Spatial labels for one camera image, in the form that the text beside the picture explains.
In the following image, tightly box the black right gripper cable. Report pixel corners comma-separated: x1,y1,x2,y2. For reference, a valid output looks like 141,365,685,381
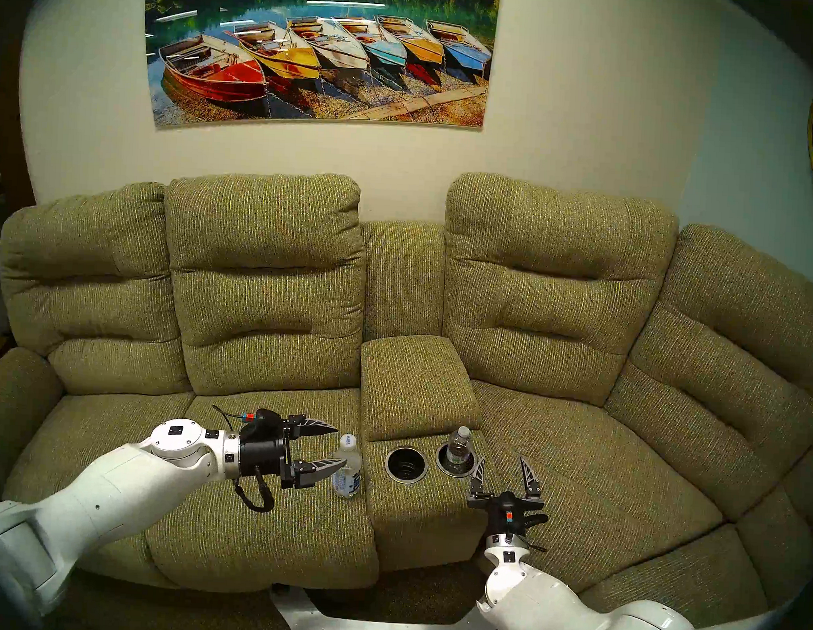
516,510,552,553

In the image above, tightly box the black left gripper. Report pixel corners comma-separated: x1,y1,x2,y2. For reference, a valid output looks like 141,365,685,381
236,408,350,493

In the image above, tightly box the colourful boats wall painting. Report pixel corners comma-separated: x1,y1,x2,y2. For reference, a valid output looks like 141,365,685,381
138,0,502,146

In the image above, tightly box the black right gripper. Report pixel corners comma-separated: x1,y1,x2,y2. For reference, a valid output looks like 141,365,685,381
464,453,549,550

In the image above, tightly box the red-label clear water bottle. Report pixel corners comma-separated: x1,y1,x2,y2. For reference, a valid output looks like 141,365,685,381
446,426,476,473

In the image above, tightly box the olive green sectional sofa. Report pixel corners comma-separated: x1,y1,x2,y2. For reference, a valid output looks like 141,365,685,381
0,147,813,630

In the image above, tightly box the blue-label clear water bottle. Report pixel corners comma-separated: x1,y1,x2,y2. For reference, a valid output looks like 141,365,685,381
331,434,366,500

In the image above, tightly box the dark wooden cabinet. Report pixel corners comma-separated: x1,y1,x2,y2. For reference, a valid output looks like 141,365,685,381
0,86,44,367

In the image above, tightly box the thick black left gripper cable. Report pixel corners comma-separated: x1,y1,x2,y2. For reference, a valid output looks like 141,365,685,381
232,464,279,514

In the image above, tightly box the thin wire with orange plug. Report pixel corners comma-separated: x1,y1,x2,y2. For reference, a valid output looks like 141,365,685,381
211,405,261,426

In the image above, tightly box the chrome-rimmed black cup holder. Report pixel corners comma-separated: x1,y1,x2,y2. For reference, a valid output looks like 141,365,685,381
434,441,479,479
384,444,430,485

